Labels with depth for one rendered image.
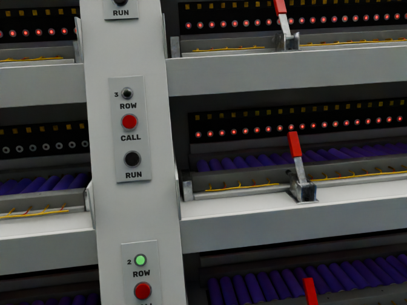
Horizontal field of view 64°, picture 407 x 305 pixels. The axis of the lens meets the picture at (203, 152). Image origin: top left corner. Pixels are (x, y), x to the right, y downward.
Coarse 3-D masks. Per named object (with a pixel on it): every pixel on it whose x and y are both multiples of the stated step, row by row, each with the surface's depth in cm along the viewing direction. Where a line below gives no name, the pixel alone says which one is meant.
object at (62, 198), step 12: (36, 192) 42; (48, 192) 41; (60, 192) 41; (72, 192) 41; (0, 204) 40; (12, 204) 40; (24, 204) 40; (36, 204) 41; (48, 204) 41; (60, 204) 41; (72, 204) 41; (84, 204) 41; (12, 216) 39; (24, 216) 39
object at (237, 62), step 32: (256, 0) 57; (288, 0) 57; (320, 0) 58; (352, 0) 58; (384, 0) 59; (192, 32) 57; (224, 32) 57; (256, 32) 57; (288, 32) 42; (320, 32) 59; (352, 32) 48; (384, 32) 49; (192, 64) 39; (224, 64) 40; (256, 64) 40; (288, 64) 40; (320, 64) 41; (352, 64) 41; (384, 64) 42
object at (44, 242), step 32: (0, 160) 52; (32, 160) 52; (64, 160) 53; (0, 224) 39; (32, 224) 38; (64, 224) 38; (0, 256) 36; (32, 256) 36; (64, 256) 37; (96, 256) 37
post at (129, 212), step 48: (96, 0) 38; (144, 0) 39; (96, 48) 38; (144, 48) 38; (96, 96) 37; (96, 144) 37; (96, 192) 37; (144, 192) 37; (96, 240) 36; (144, 240) 37
